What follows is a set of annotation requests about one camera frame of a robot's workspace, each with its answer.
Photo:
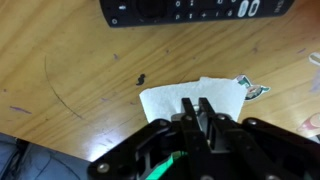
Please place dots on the white paper towel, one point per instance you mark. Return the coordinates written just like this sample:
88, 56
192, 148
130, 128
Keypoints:
160, 100

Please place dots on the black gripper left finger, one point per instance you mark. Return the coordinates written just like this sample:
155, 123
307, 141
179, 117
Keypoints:
186, 146

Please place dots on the large round cartoon sticker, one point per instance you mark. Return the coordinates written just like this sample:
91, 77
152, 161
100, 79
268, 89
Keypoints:
311, 123

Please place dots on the black remote control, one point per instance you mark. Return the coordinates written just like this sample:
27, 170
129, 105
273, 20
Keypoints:
200, 10

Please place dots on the small cartoon sticker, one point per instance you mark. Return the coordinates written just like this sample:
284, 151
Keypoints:
253, 90

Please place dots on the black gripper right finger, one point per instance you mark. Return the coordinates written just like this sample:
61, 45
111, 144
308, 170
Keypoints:
240, 150

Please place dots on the light wooden table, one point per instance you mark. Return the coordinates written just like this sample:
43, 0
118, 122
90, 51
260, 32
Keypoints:
66, 66

